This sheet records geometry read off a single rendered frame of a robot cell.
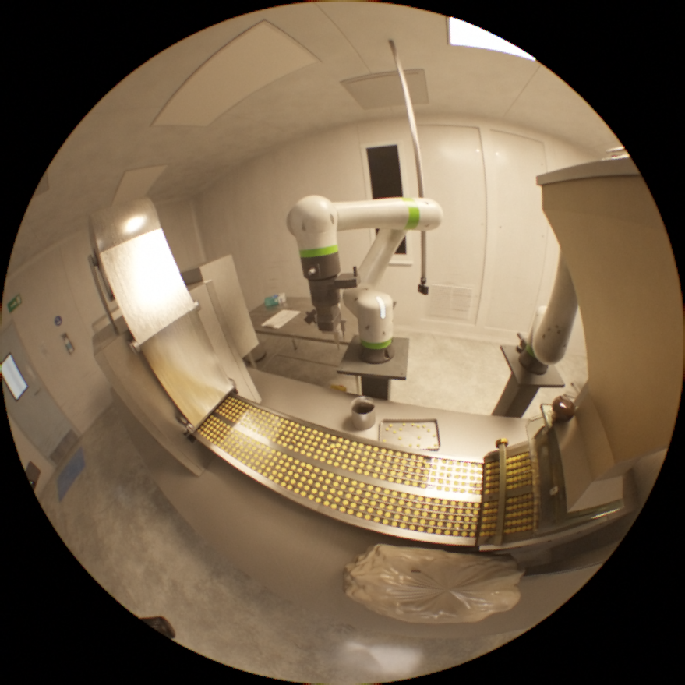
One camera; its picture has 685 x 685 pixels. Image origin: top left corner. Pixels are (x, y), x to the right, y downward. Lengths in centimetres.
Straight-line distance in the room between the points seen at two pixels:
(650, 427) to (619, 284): 14
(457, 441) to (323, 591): 60
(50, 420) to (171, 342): 409
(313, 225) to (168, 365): 49
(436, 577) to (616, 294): 48
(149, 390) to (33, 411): 402
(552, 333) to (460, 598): 67
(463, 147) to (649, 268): 254
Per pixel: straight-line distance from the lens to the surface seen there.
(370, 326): 73
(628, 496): 59
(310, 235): 47
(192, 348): 63
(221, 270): 83
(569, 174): 31
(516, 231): 271
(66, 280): 417
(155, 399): 69
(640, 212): 23
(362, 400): 75
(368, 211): 66
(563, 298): 71
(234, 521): 75
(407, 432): 75
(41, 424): 462
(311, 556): 65
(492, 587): 53
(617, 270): 27
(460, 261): 259
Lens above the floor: 143
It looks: 33 degrees down
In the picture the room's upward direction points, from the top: 8 degrees counter-clockwise
